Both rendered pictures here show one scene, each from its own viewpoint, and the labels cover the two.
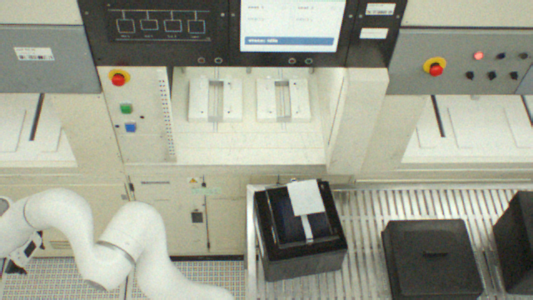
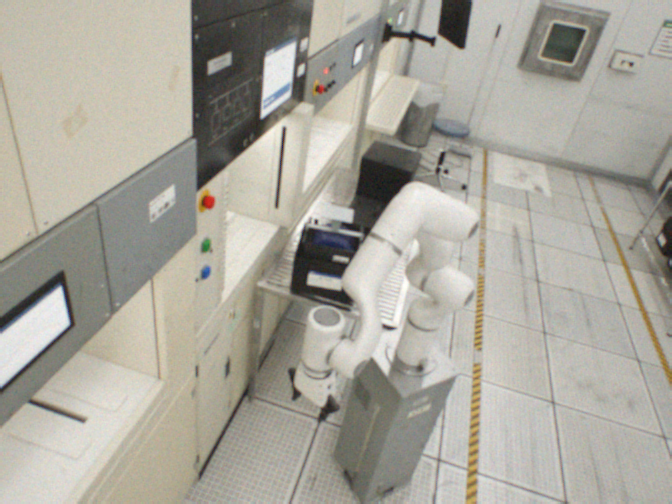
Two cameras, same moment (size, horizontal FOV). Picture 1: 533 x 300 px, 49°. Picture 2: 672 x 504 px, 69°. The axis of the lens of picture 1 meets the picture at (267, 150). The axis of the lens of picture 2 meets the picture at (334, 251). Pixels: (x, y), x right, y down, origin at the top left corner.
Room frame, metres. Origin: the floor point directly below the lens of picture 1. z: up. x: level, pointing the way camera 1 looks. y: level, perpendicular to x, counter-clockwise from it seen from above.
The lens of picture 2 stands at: (0.50, 1.48, 2.06)
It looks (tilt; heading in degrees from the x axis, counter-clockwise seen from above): 35 degrees down; 285
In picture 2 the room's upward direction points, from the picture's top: 11 degrees clockwise
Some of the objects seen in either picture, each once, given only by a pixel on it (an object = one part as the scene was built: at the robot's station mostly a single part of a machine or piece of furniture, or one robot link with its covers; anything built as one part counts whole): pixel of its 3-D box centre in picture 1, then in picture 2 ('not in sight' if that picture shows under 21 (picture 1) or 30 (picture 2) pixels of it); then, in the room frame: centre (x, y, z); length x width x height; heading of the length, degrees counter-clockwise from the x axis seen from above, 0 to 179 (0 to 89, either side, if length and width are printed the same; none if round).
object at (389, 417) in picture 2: not in sight; (388, 418); (0.52, 0.13, 0.38); 0.28 x 0.28 x 0.76; 51
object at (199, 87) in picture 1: (216, 99); not in sight; (1.50, 0.23, 0.89); 0.22 x 0.21 x 0.04; 6
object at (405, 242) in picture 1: (431, 259); (374, 220); (0.91, -0.61, 0.83); 0.29 x 0.29 x 0.13; 7
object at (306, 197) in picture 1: (299, 220); (331, 246); (0.97, -0.13, 0.93); 0.24 x 0.20 x 0.32; 16
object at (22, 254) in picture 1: (20, 242); (315, 378); (0.71, 0.70, 1.12); 0.10 x 0.07 x 0.11; 161
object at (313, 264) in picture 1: (297, 231); (329, 261); (0.97, -0.13, 0.85); 0.28 x 0.28 x 0.17; 16
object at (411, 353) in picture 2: not in sight; (417, 338); (0.52, 0.13, 0.85); 0.19 x 0.19 x 0.18
